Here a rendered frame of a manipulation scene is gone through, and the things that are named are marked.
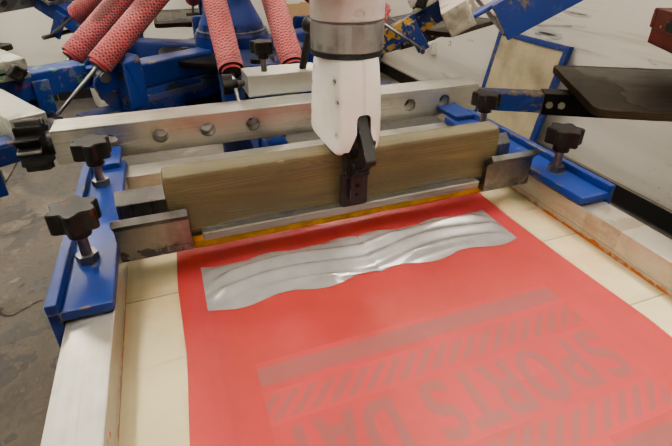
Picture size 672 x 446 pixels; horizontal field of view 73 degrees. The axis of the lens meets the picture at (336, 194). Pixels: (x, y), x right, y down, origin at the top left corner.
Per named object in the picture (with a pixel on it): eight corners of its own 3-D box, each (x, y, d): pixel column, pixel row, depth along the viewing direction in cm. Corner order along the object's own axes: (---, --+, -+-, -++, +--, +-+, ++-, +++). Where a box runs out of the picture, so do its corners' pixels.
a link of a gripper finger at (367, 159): (346, 90, 48) (338, 127, 52) (372, 145, 44) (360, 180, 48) (356, 89, 48) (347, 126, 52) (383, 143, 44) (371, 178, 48)
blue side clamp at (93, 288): (129, 352, 41) (110, 293, 38) (67, 368, 40) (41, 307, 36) (135, 197, 66) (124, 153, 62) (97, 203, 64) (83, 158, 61)
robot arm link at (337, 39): (297, 13, 49) (298, 40, 50) (323, 26, 41) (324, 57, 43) (361, 10, 51) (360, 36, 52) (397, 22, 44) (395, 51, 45)
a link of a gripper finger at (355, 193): (339, 152, 50) (339, 204, 53) (350, 164, 47) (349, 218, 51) (366, 148, 51) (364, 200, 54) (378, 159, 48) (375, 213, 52)
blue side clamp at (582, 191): (600, 233, 58) (617, 184, 54) (569, 241, 56) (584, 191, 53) (464, 145, 82) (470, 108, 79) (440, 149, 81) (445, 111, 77)
